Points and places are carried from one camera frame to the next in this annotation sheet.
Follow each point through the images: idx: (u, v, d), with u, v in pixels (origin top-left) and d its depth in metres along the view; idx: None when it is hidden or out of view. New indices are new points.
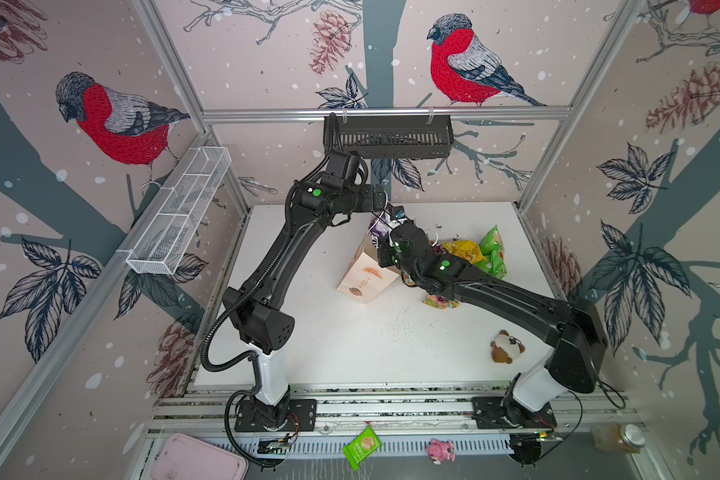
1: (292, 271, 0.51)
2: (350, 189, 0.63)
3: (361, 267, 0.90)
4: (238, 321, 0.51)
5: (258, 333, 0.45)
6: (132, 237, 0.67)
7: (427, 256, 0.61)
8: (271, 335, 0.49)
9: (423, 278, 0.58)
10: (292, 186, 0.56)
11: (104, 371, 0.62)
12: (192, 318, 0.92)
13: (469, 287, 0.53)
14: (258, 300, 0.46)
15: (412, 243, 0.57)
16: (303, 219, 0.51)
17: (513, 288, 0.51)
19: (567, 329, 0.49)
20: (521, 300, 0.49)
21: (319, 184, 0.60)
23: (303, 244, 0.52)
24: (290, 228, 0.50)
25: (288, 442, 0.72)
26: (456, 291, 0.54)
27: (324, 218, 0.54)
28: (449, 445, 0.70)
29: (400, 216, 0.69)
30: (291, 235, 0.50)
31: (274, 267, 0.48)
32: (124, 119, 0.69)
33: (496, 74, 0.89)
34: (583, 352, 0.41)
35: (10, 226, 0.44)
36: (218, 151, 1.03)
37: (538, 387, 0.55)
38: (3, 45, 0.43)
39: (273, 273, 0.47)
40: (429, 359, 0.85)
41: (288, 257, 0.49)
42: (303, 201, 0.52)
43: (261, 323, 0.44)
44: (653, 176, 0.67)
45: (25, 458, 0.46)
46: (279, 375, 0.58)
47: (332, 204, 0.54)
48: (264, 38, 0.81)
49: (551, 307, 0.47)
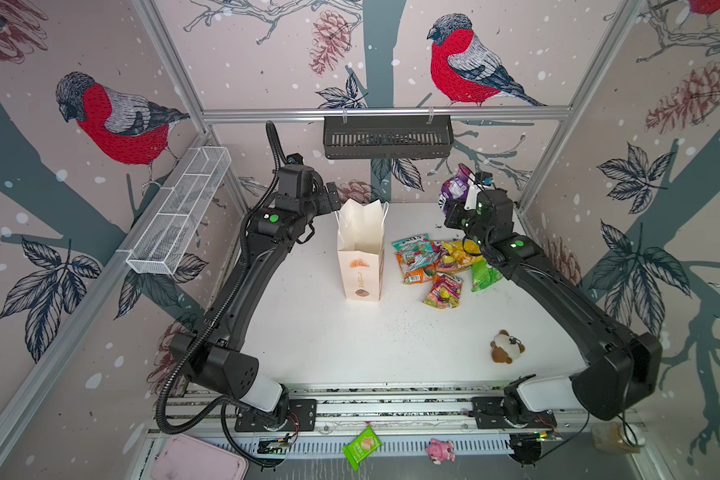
1: (251, 306, 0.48)
2: (308, 204, 0.59)
3: (347, 265, 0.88)
4: (192, 372, 0.44)
5: (217, 382, 0.39)
6: (132, 237, 0.67)
7: (504, 230, 0.58)
8: (232, 380, 0.43)
9: (490, 249, 0.57)
10: (248, 214, 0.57)
11: (104, 371, 0.62)
12: (192, 318, 0.92)
13: (532, 274, 0.51)
14: (214, 342, 0.40)
15: (496, 207, 0.55)
16: (262, 247, 0.47)
17: (571, 293, 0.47)
19: (617, 351, 0.43)
20: (581, 309, 0.46)
21: (274, 208, 0.55)
23: (264, 273, 0.48)
24: (246, 258, 0.46)
25: (288, 442, 0.72)
26: (516, 271, 0.53)
27: (283, 249, 0.51)
28: (449, 445, 0.70)
29: (487, 183, 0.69)
30: (249, 269, 0.46)
31: (232, 302, 0.43)
32: (124, 119, 0.69)
33: (497, 74, 0.89)
34: (622, 379, 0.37)
35: (9, 226, 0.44)
36: (218, 151, 1.03)
37: (544, 389, 0.56)
38: (3, 45, 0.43)
39: (230, 309, 0.43)
40: (429, 359, 0.85)
41: (248, 288, 0.45)
42: (261, 229, 0.49)
43: (218, 368, 0.39)
44: (653, 176, 0.67)
45: (25, 458, 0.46)
46: (266, 384, 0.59)
47: (291, 228, 0.51)
48: (264, 38, 0.81)
49: (609, 325, 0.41)
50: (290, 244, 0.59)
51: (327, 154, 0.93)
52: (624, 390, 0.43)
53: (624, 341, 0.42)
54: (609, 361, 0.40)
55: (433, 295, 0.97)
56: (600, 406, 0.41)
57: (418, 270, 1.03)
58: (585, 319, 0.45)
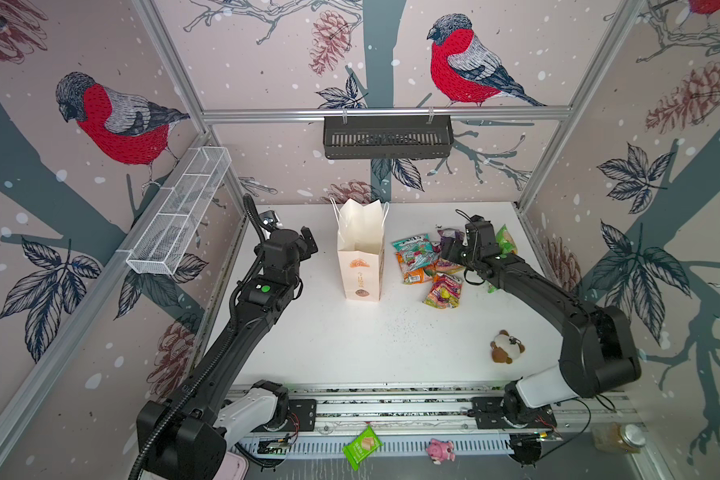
1: (232, 376, 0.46)
2: (294, 271, 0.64)
3: (347, 266, 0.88)
4: (152, 455, 0.40)
5: (178, 466, 0.36)
6: (132, 238, 0.67)
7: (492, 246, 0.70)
8: (197, 461, 0.39)
9: (480, 263, 0.68)
10: (240, 284, 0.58)
11: (104, 371, 0.62)
12: (193, 318, 0.92)
13: (513, 273, 0.61)
14: (188, 414, 0.39)
15: (477, 226, 0.70)
16: (251, 315, 0.50)
17: (547, 285, 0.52)
19: (580, 317, 0.47)
20: (554, 292, 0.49)
21: (263, 278, 0.57)
23: (250, 343, 0.49)
24: (234, 325, 0.48)
25: (288, 442, 0.72)
26: (501, 277, 0.61)
27: (269, 322, 0.53)
28: (449, 445, 0.70)
29: None
30: (233, 336, 0.47)
31: (214, 370, 0.43)
32: (124, 119, 0.69)
33: (497, 74, 0.89)
34: (585, 336, 0.44)
35: (9, 226, 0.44)
36: (218, 151, 1.03)
37: (544, 389, 0.56)
38: (3, 45, 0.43)
39: (211, 377, 0.42)
40: (429, 359, 0.85)
41: (233, 357, 0.46)
42: (251, 298, 0.52)
43: (187, 445, 0.36)
44: (652, 176, 0.67)
45: (25, 459, 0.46)
46: (253, 414, 0.58)
47: (281, 299, 0.55)
48: (263, 38, 0.81)
49: (575, 300, 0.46)
50: (275, 316, 0.55)
51: (327, 154, 0.93)
52: (593, 351, 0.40)
53: (588, 310, 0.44)
54: (573, 324, 0.45)
55: (432, 295, 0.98)
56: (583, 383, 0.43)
57: (418, 270, 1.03)
58: (554, 298, 0.52)
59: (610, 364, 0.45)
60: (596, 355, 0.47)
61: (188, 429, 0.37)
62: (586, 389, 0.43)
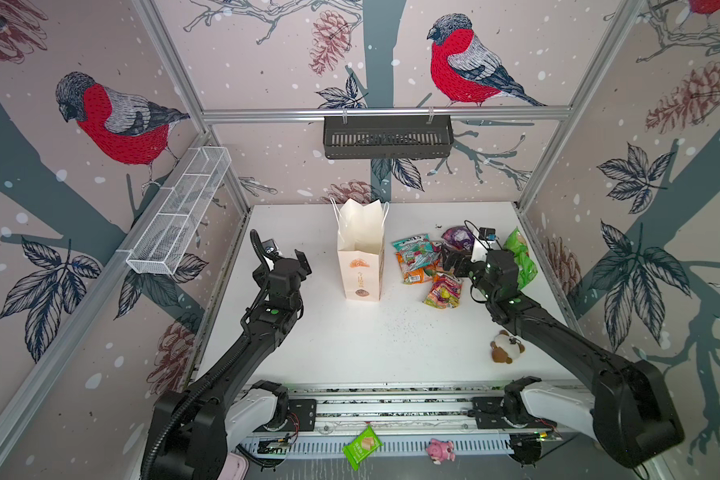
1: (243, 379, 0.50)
2: (297, 297, 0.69)
3: (347, 266, 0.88)
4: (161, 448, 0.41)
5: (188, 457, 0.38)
6: (132, 237, 0.67)
7: (509, 288, 0.63)
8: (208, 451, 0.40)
9: (493, 306, 0.65)
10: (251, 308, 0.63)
11: (104, 371, 0.62)
12: (193, 318, 0.92)
13: (530, 321, 0.58)
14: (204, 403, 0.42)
15: (503, 272, 0.61)
16: (262, 330, 0.56)
17: (567, 335, 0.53)
19: (612, 376, 0.43)
20: (577, 345, 0.50)
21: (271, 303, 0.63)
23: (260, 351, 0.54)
24: (248, 334, 0.55)
25: (288, 442, 0.72)
26: (518, 323, 0.58)
27: (276, 340, 0.59)
28: (449, 445, 0.70)
29: (491, 239, 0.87)
30: (247, 343, 0.53)
31: (231, 368, 0.48)
32: (124, 119, 0.69)
33: (497, 74, 0.89)
34: (621, 402, 0.40)
35: (9, 226, 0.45)
36: (218, 151, 1.03)
37: (551, 405, 0.56)
38: (3, 45, 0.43)
39: (228, 374, 0.47)
40: (429, 359, 0.85)
41: (249, 359, 0.51)
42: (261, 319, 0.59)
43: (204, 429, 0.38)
44: (653, 176, 0.67)
45: (25, 459, 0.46)
46: (253, 415, 0.58)
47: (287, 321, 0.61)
48: (263, 38, 0.81)
49: (603, 356, 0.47)
50: (281, 338, 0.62)
51: (327, 154, 0.93)
52: (631, 417, 0.43)
53: (618, 366, 0.45)
54: (604, 385, 0.42)
55: (433, 295, 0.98)
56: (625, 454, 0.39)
57: (418, 270, 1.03)
58: (583, 355, 0.48)
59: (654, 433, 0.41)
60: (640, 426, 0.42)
61: (204, 415, 0.40)
62: (627, 458, 0.39)
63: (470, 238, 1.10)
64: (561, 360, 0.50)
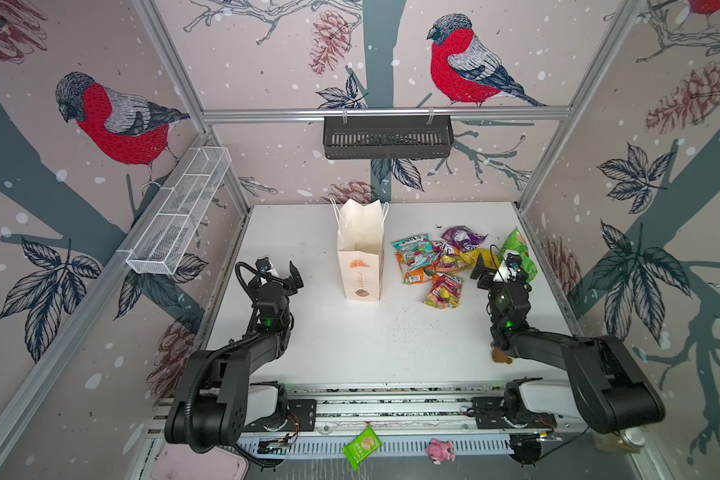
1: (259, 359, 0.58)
2: (287, 315, 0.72)
3: (347, 265, 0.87)
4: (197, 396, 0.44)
5: (224, 396, 0.42)
6: (132, 237, 0.67)
7: (516, 319, 0.65)
8: (239, 389, 0.45)
9: (496, 333, 0.70)
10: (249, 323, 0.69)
11: (104, 371, 0.62)
12: (193, 318, 0.92)
13: (522, 336, 0.64)
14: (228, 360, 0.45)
15: (515, 306, 0.65)
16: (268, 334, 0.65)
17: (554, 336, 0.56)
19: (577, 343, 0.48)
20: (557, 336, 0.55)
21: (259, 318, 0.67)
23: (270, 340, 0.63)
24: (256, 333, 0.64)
25: (288, 442, 0.72)
26: (513, 344, 0.65)
27: (276, 352, 0.66)
28: (449, 445, 0.70)
29: (513, 268, 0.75)
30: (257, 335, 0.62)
31: (252, 342, 0.58)
32: (124, 119, 0.69)
33: (496, 74, 0.89)
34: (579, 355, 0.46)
35: (9, 226, 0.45)
36: (218, 151, 1.03)
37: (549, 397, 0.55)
38: (3, 45, 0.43)
39: (249, 344, 0.57)
40: (429, 359, 0.85)
41: (264, 344, 0.60)
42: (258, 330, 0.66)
43: (236, 371, 0.44)
44: (653, 176, 0.67)
45: (25, 458, 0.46)
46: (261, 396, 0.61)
47: (282, 341, 0.68)
48: (263, 38, 0.81)
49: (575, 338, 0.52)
50: (280, 352, 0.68)
51: (327, 154, 0.93)
52: (593, 371, 0.49)
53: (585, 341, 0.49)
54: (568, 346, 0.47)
55: (433, 295, 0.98)
56: (599, 418, 0.41)
57: (418, 270, 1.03)
58: (557, 339, 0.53)
59: (629, 398, 0.43)
60: (609, 386, 0.46)
61: (235, 358, 0.46)
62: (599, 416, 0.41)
63: (470, 238, 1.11)
64: (544, 357, 0.55)
